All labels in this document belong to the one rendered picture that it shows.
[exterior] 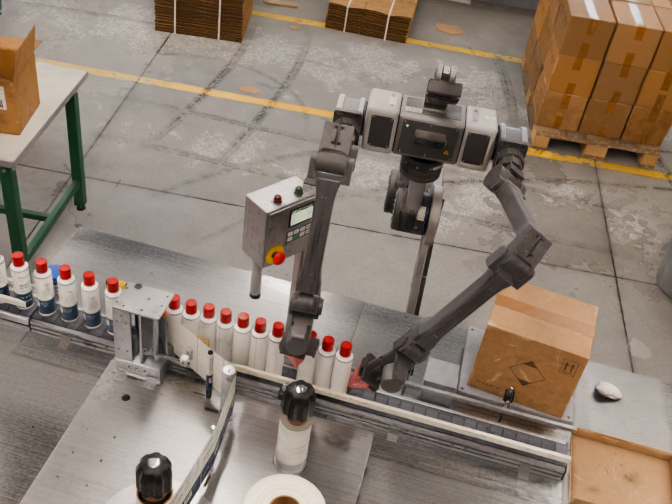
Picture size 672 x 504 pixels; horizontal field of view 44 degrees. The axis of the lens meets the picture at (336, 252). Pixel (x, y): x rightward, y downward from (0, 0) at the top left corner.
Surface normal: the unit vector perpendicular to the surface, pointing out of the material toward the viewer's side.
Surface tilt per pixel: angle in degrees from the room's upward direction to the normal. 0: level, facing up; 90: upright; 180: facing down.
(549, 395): 90
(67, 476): 0
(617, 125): 90
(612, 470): 0
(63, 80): 0
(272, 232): 90
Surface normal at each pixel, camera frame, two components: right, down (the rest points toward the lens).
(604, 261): 0.12, -0.76
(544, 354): -0.35, 0.57
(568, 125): -0.11, 0.66
